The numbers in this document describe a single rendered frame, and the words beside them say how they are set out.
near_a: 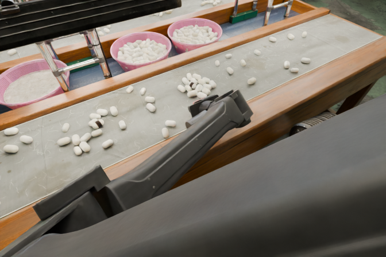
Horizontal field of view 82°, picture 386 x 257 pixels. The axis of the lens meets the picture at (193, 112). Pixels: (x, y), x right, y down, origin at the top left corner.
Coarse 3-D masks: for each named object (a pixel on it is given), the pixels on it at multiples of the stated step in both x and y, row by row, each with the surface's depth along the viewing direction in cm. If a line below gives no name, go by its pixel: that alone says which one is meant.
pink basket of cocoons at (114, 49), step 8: (136, 32) 107; (144, 32) 107; (152, 32) 107; (120, 40) 103; (136, 40) 108; (160, 40) 106; (168, 40) 102; (112, 48) 98; (168, 48) 102; (112, 56) 93; (128, 64) 90; (136, 64) 89; (144, 64) 90
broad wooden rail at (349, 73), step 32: (352, 64) 90; (384, 64) 100; (288, 96) 77; (320, 96) 81; (256, 128) 69; (288, 128) 86; (128, 160) 60; (224, 160) 72; (0, 224) 49; (32, 224) 49
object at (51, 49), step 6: (24, 0) 76; (66, 36) 90; (84, 36) 94; (48, 42) 88; (90, 42) 96; (48, 48) 89; (90, 48) 98; (54, 54) 92; (78, 60) 100; (84, 60) 100; (84, 66) 102; (90, 66) 103; (72, 72) 100
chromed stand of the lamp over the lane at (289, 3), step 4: (268, 0) 105; (272, 0) 104; (288, 0) 113; (292, 0) 112; (268, 4) 106; (280, 4) 110; (284, 4) 111; (288, 4) 112; (268, 8) 107; (272, 8) 108; (288, 8) 115; (268, 12) 108; (288, 12) 116; (268, 16) 110; (284, 16) 118; (264, 20) 112; (264, 24) 113
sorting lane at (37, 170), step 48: (240, 48) 102; (288, 48) 102; (336, 48) 102; (144, 96) 81; (0, 144) 67; (48, 144) 67; (96, 144) 67; (144, 144) 67; (0, 192) 57; (48, 192) 57
